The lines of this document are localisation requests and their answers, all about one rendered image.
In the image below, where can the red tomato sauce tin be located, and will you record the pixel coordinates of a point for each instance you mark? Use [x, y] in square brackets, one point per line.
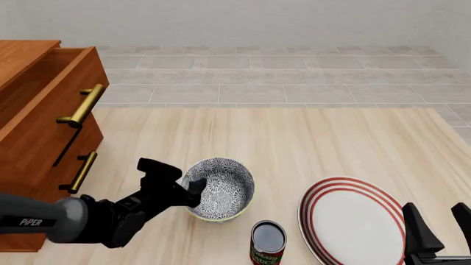
[268, 240]

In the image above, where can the white plate with red rings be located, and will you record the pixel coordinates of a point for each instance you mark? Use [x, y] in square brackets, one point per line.
[353, 223]

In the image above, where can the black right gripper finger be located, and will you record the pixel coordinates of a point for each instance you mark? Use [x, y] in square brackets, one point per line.
[419, 229]
[464, 218]

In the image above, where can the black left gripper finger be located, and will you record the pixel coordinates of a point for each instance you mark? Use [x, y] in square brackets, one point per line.
[198, 189]
[158, 167]

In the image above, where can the left grey and black robot arm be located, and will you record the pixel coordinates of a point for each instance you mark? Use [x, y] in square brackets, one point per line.
[70, 218]

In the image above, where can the black and white patterned bowl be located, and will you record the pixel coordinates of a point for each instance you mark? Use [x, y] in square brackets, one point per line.
[230, 190]

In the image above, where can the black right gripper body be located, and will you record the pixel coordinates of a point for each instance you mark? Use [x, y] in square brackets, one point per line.
[434, 259]

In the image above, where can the wooden cabinet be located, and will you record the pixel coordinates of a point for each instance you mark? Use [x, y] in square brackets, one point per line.
[22, 52]

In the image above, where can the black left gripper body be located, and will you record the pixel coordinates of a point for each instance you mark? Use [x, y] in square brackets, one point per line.
[158, 190]

